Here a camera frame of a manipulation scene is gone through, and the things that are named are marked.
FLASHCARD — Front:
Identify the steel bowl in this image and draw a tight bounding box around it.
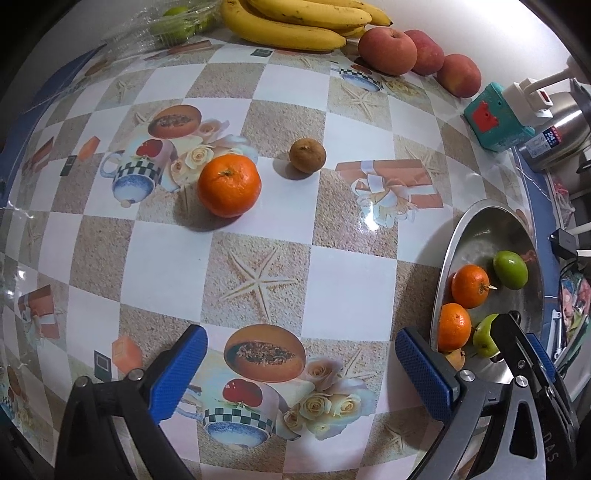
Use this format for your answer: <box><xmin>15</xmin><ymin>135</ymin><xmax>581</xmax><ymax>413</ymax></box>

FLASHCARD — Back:
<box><xmin>429</xmin><ymin>198</ymin><xmax>585</xmax><ymax>407</ymax></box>

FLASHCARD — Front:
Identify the teal box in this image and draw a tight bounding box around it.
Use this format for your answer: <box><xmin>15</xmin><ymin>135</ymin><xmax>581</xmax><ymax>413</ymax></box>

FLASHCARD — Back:
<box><xmin>463</xmin><ymin>82</ymin><xmax>536</xmax><ymax>152</ymax></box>

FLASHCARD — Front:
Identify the steel thermos jug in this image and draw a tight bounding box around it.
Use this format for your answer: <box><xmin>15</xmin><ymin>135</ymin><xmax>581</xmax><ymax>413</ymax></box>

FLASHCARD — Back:
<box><xmin>516</xmin><ymin>78</ymin><xmax>591</xmax><ymax>174</ymax></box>

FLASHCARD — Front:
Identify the orange tangerine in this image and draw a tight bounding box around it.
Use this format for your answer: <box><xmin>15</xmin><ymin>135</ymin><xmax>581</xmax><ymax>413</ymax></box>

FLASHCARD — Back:
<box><xmin>437</xmin><ymin>303</ymin><xmax>472</xmax><ymax>352</ymax></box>
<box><xmin>451</xmin><ymin>264</ymin><xmax>491</xmax><ymax>309</ymax></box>
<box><xmin>198</xmin><ymin>154</ymin><xmax>262</xmax><ymax>219</ymax></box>

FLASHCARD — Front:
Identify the red apple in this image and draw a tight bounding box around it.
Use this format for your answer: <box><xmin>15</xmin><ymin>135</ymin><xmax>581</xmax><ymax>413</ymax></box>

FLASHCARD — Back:
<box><xmin>436</xmin><ymin>54</ymin><xmax>482</xmax><ymax>99</ymax></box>
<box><xmin>405</xmin><ymin>30</ymin><xmax>446</xmax><ymax>76</ymax></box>
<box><xmin>358</xmin><ymin>26</ymin><xmax>419</xmax><ymax>77</ymax></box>

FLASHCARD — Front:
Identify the green mango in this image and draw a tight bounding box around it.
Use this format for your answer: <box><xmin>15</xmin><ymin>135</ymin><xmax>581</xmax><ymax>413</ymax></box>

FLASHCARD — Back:
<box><xmin>492</xmin><ymin>250</ymin><xmax>529</xmax><ymax>290</ymax></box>

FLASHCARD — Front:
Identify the black power adapter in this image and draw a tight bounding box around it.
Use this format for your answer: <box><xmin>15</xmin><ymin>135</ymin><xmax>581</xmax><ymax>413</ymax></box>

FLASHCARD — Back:
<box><xmin>548</xmin><ymin>228</ymin><xmax>580</xmax><ymax>259</ymax></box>

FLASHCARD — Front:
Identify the clear bag of green jujubes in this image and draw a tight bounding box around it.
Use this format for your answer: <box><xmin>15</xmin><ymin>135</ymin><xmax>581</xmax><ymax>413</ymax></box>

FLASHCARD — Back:
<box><xmin>99</xmin><ymin>2</ymin><xmax>227</xmax><ymax>58</ymax></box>

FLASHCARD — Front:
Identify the bunch of yellow bananas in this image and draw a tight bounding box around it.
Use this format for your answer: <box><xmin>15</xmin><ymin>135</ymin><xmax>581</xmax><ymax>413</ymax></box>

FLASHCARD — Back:
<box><xmin>221</xmin><ymin>0</ymin><xmax>394</xmax><ymax>51</ymax></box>

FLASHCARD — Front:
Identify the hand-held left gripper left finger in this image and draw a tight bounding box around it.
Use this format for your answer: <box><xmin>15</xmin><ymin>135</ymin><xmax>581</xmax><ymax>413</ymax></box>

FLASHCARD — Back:
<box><xmin>55</xmin><ymin>324</ymin><xmax>208</xmax><ymax>480</ymax></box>

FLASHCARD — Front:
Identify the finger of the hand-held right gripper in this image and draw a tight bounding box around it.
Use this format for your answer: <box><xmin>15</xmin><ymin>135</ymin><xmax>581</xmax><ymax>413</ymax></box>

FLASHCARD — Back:
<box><xmin>526</xmin><ymin>333</ymin><xmax>578</xmax><ymax>421</ymax></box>
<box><xmin>492</xmin><ymin>314</ymin><xmax>573</xmax><ymax>425</ymax></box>

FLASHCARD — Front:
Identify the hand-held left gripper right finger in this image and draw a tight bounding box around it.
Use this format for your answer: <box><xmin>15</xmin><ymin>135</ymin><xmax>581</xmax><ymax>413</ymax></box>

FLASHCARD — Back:
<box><xmin>396</xmin><ymin>327</ymin><xmax>548</xmax><ymax>480</ymax></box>

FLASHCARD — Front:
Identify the pink floral plastic bag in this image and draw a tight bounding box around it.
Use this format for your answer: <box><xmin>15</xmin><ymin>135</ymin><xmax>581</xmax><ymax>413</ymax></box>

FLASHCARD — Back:
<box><xmin>556</xmin><ymin>270</ymin><xmax>591</xmax><ymax>342</ymax></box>

